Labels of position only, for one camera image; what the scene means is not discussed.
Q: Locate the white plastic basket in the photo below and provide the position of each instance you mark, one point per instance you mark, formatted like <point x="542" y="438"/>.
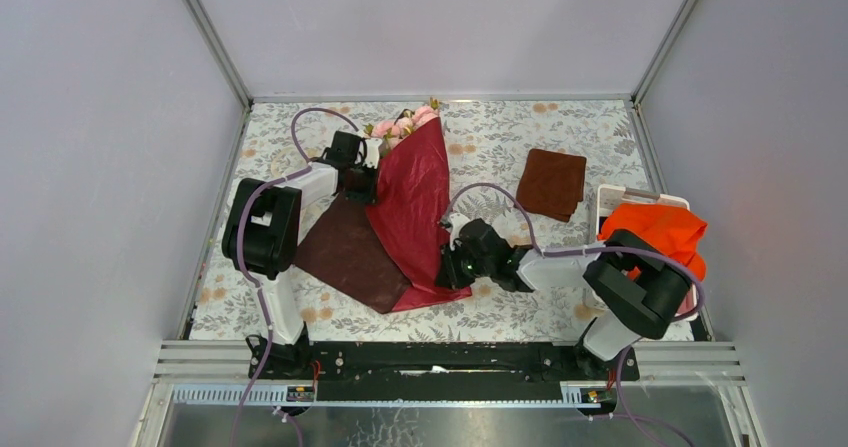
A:
<point x="608" y="199"/>

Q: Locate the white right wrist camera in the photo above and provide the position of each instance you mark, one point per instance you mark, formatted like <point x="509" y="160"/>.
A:
<point x="454" y="222"/>

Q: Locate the dark maroon wrapping paper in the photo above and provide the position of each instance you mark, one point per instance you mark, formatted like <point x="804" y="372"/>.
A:
<point x="387" y="255"/>

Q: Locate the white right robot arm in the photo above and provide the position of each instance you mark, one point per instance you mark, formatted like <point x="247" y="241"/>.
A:
<point x="641" y="288"/>

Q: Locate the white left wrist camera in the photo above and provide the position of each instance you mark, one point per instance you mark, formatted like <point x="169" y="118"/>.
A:
<point x="372" y="152"/>

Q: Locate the pink rose stem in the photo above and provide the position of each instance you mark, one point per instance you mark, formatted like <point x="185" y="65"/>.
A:
<point x="410" y="120"/>

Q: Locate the aluminium frame post left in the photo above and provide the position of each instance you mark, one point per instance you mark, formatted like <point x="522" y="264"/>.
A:
<point x="218" y="50"/>

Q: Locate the peach rose stem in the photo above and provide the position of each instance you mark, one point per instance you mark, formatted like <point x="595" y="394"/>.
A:
<point x="388" y="134"/>

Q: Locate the aluminium frame post right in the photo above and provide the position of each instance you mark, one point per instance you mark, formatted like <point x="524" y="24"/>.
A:
<point x="668" y="41"/>

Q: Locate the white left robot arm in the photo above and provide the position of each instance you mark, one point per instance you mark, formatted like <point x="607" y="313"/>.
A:
<point x="262" y="231"/>

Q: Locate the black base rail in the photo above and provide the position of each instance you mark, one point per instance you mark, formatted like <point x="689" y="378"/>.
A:
<point x="414" y="371"/>

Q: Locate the orange cloth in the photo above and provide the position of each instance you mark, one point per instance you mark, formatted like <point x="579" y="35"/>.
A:
<point x="671" y="230"/>

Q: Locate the aluminium frame post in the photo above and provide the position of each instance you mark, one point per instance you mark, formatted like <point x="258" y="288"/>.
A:
<point x="668" y="41"/>
<point x="218" y="50"/>

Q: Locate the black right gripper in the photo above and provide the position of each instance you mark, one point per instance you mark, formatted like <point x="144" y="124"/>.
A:
<point x="448" y="275"/>

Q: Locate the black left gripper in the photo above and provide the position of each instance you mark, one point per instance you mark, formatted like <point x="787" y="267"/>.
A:
<point x="368" y="194"/>

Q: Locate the brown folded cloth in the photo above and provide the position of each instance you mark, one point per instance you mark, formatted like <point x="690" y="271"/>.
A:
<point x="552" y="184"/>

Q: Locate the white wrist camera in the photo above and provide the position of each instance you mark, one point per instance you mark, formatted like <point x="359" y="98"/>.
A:
<point x="372" y="152"/>
<point x="454" y="222"/>

